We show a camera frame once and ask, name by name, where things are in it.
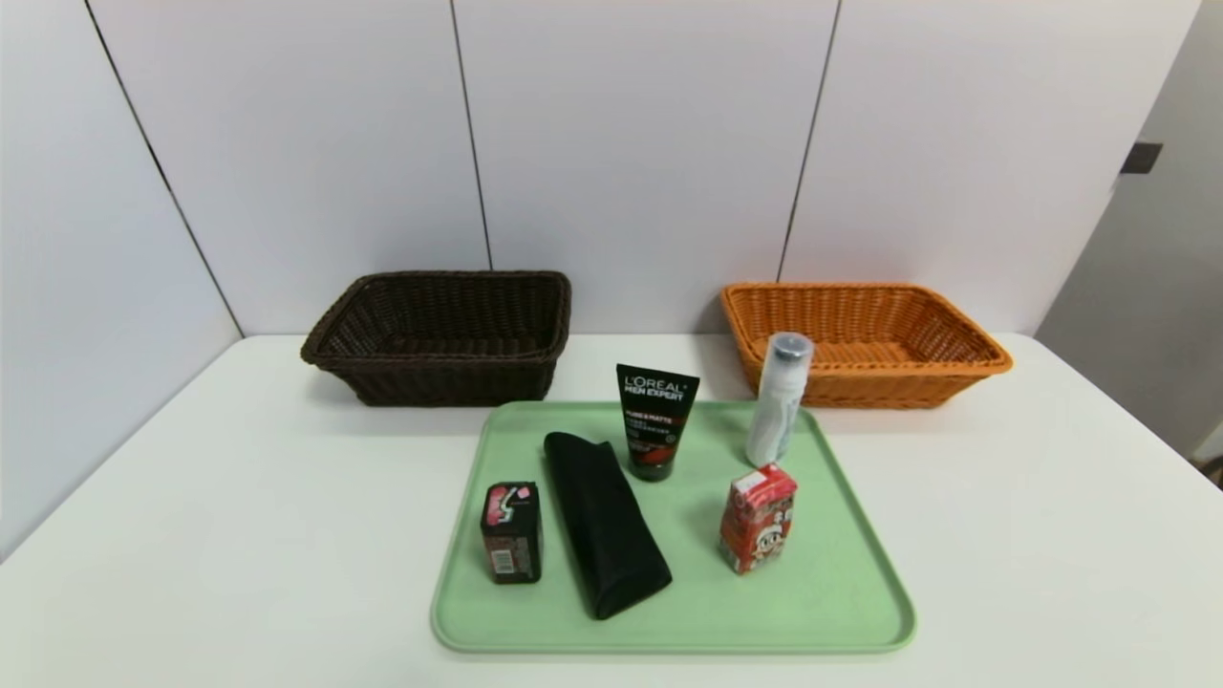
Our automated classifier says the light green plastic tray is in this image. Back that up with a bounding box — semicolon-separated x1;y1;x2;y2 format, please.
430;400;917;656

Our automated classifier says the black red gum container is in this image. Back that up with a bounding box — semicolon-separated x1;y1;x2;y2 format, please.
480;482;544;585

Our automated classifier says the white bottle grey cap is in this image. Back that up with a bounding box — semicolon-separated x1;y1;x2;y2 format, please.
744;332;815;469

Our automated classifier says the black face wash tube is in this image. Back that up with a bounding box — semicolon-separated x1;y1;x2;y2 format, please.
616;363;700;483

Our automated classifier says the orange wicker basket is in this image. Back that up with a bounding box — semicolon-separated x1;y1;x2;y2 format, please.
720;282;1014;410

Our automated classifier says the dark brown wicker basket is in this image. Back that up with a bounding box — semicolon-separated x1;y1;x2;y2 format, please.
300;270;572;407

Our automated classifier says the red milk drink carton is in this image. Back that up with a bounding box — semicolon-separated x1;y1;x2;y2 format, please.
719;463;799;576

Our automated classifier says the black glasses case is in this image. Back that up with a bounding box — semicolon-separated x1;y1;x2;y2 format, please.
543;431;673;621

